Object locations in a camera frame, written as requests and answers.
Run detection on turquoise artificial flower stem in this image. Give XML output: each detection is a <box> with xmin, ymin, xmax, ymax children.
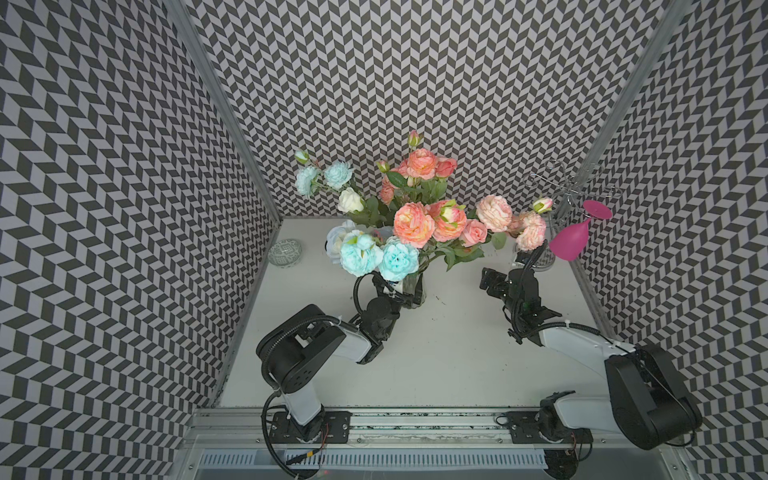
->
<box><xmin>339</xmin><ymin>230</ymin><xmax>419</xmax><ymax>282</ymax></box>

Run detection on pink peony flower stem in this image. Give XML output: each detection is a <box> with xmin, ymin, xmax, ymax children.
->
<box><xmin>393</xmin><ymin>200</ymin><xmax>489</xmax><ymax>273</ymax></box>

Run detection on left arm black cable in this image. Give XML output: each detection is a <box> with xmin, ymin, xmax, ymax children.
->
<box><xmin>259</xmin><ymin>389</ymin><xmax>328</xmax><ymax>480</ymax></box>

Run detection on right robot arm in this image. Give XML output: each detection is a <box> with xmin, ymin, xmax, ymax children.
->
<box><xmin>479</xmin><ymin>268</ymin><xmax>703</xmax><ymax>450</ymax></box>

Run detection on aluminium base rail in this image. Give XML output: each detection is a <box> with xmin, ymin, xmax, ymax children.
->
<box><xmin>167</xmin><ymin>407</ymin><xmax>699</xmax><ymax>479</ymax></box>

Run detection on light pink rose stem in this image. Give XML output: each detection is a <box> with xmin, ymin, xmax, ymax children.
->
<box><xmin>476</xmin><ymin>195</ymin><xmax>554</xmax><ymax>252</ymax></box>

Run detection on coral pink rose stem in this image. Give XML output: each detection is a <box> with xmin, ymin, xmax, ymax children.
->
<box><xmin>375</xmin><ymin>130</ymin><xmax>458</xmax><ymax>205</ymax></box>

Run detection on clear glass lidded dish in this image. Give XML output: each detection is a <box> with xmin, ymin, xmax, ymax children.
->
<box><xmin>267</xmin><ymin>239</ymin><xmax>303</xmax><ymax>268</ymax></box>

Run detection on clear glass vase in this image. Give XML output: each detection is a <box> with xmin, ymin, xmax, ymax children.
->
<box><xmin>395</xmin><ymin>270</ymin><xmax>426</xmax><ymax>309</ymax></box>

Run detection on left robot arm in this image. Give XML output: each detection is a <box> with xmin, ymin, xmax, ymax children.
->
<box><xmin>256</xmin><ymin>295</ymin><xmax>401</xmax><ymax>430</ymax></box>

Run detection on pink plastic wine glass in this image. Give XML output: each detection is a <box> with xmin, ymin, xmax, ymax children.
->
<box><xmin>548</xmin><ymin>200</ymin><xmax>613</xmax><ymax>262</ymax></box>

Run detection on white and blue flower stem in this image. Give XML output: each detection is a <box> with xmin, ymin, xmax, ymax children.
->
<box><xmin>294</xmin><ymin>150</ymin><xmax>382</xmax><ymax>265</ymax></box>

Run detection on chrome wire glass rack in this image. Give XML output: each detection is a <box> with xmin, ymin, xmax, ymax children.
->
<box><xmin>516</xmin><ymin>167</ymin><xmax>619</xmax><ymax>272</ymax></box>

